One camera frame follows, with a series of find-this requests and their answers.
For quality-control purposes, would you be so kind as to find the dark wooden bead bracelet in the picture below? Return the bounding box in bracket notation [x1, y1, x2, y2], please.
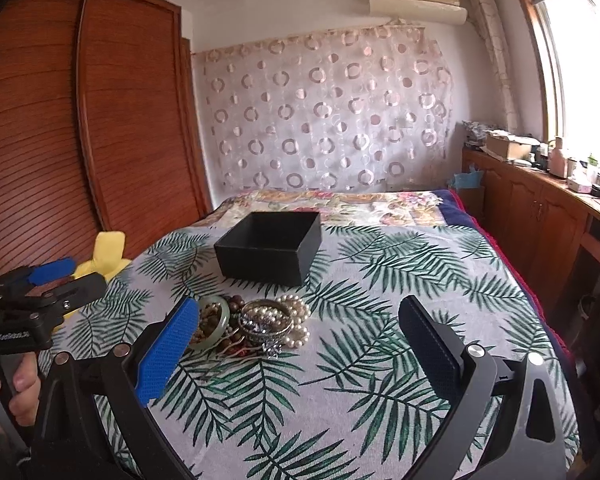
[194, 294, 251, 357]

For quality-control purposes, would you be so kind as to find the white pearl necklace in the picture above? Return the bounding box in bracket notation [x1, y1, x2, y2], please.
[249, 292, 312, 350]

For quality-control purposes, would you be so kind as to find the black square jewelry box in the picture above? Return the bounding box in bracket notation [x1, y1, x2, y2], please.
[214, 211, 322, 287]

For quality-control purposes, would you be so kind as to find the person's left hand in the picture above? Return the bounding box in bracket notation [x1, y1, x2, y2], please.
[0, 352, 41, 427]

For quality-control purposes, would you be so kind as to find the yellow plush pillow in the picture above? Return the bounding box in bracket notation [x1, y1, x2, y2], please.
[71, 231, 131, 283]

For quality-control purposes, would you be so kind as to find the green jade bangle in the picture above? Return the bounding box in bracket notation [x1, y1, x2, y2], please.
[188, 296, 230, 351]

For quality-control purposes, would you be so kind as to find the palm leaf bedspread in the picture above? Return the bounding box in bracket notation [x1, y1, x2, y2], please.
[36, 224, 581, 480]

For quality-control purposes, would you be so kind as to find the silver ornate bangle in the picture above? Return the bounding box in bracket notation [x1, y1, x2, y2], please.
[238, 299, 294, 344]

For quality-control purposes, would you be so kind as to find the floral quilt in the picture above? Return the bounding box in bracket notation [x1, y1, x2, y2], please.
[196, 190, 477, 229]

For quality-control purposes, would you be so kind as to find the wooden wardrobe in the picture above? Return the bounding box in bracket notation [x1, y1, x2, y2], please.
[0, 0, 211, 274]

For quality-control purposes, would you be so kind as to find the wooden window cabinet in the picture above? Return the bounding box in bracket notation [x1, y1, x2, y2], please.
[460, 146, 600, 321]

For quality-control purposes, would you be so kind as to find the blue tissue bag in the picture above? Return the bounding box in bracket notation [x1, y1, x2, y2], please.
[448, 166, 483, 192]

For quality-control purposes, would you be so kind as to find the cardboard box on cabinet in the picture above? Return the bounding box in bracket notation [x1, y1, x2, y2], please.
[484, 130, 540, 160]

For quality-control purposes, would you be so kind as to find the pink bottle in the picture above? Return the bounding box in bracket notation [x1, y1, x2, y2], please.
[547, 136, 568, 179]

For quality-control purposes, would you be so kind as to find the pink circle pattern curtain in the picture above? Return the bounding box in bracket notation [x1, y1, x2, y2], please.
[194, 25, 453, 196]

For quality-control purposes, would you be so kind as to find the white air conditioner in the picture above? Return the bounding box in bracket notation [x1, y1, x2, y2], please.
[370, 0, 468, 26]

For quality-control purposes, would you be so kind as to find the window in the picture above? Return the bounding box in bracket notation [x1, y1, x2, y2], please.
[520, 0, 600, 170]

